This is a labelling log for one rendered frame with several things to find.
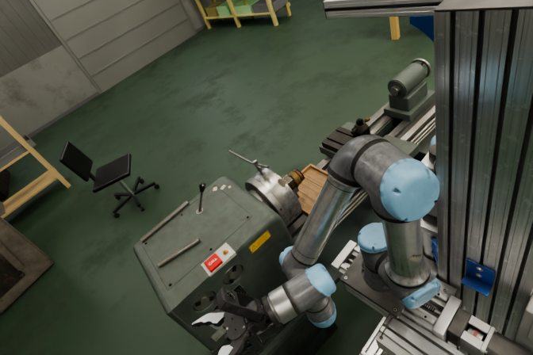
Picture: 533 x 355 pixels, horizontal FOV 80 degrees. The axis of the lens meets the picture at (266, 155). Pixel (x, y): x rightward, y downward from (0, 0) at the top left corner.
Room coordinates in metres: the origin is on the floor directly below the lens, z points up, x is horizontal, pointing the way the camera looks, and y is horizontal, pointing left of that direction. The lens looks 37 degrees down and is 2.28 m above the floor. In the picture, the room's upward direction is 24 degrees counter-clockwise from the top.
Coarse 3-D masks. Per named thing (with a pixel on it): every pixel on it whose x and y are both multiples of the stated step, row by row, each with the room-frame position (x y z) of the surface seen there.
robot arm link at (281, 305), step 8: (280, 288) 0.42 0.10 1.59; (272, 296) 0.41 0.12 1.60; (280, 296) 0.40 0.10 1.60; (272, 304) 0.39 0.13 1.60; (280, 304) 0.39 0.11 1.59; (288, 304) 0.38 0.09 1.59; (280, 312) 0.37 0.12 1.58; (288, 312) 0.37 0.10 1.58; (296, 312) 0.39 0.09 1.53; (280, 320) 0.37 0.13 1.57; (288, 320) 0.37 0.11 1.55
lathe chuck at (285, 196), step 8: (264, 168) 1.31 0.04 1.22; (256, 176) 1.28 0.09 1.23; (264, 176) 1.24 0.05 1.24; (272, 176) 1.22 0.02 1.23; (264, 184) 1.19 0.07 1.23; (272, 184) 1.18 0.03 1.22; (272, 192) 1.14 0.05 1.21; (280, 192) 1.14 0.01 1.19; (288, 192) 1.13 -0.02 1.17; (280, 200) 1.11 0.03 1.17; (288, 200) 1.11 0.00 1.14; (296, 200) 1.11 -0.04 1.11; (288, 208) 1.09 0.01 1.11; (296, 208) 1.10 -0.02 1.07; (296, 216) 1.11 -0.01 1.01
